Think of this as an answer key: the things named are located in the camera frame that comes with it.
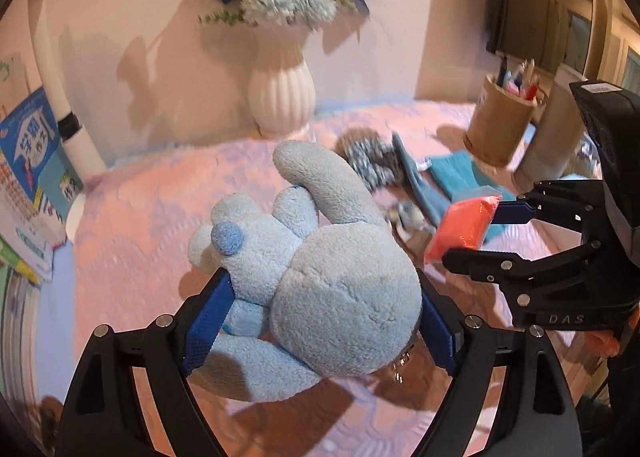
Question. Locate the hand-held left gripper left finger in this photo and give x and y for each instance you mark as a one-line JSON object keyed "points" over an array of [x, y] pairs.
{"points": [[207, 322]]}

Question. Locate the red tissue packet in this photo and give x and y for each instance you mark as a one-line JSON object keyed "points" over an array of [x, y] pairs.
{"points": [[462, 229]]}

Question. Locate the teal cloth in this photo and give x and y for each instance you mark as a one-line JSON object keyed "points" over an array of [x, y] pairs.
{"points": [[460, 174]]}

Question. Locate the pink patterned blanket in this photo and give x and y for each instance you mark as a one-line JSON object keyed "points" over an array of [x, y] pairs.
{"points": [[140, 217]]}

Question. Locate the white lamp pole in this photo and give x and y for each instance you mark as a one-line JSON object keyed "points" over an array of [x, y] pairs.
{"points": [[60, 87]]}

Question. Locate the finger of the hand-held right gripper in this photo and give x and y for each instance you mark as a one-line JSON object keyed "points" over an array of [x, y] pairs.
{"points": [[515, 213], [480, 262]]}

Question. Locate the brown fuzzy plush toy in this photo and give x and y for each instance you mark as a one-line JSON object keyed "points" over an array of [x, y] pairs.
{"points": [[365, 157]]}

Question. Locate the white ribbed vase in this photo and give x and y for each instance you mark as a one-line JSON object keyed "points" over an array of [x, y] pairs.
{"points": [[280, 87]]}

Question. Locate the light blue plush toy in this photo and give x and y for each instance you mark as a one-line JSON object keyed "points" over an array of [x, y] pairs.
{"points": [[325, 287]]}

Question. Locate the wooden pen holder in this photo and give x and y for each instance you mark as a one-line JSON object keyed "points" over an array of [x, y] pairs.
{"points": [[497, 127]]}

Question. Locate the grey checkered fabric ribbon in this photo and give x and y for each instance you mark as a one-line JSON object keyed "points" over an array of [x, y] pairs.
{"points": [[417, 187]]}

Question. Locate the pens in holder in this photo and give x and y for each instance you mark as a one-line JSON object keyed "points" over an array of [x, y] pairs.
{"points": [[520, 79]]}

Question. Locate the white green cover book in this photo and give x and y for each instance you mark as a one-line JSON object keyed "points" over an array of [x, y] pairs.
{"points": [[25, 232]]}

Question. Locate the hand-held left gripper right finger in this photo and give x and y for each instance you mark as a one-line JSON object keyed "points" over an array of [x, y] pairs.
{"points": [[440, 332]]}

